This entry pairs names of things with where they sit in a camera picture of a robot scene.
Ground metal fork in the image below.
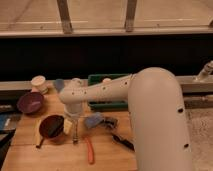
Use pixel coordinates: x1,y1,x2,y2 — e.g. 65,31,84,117
73,120,78,144

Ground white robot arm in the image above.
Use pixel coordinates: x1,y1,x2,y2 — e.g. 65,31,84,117
59,67,194,171

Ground small blue cup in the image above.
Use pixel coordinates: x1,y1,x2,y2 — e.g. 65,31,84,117
53,79,65,93

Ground white plastic cup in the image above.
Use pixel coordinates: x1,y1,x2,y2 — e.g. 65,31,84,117
31,75,48,94

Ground dark red frying pan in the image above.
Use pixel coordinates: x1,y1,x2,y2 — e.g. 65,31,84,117
36,115,64,148

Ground blue sponge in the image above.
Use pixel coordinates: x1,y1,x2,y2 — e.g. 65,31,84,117
84,112,104,129

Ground yellow banana toy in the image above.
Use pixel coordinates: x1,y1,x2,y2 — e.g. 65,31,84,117
35,120,43,148

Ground purple bowl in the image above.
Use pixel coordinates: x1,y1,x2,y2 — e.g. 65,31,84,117
17,92,44,114

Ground green plastic tray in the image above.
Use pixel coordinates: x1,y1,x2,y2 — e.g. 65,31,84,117
88,73,128,111

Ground orange ball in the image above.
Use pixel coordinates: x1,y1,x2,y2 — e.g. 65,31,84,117
102,78,112,83

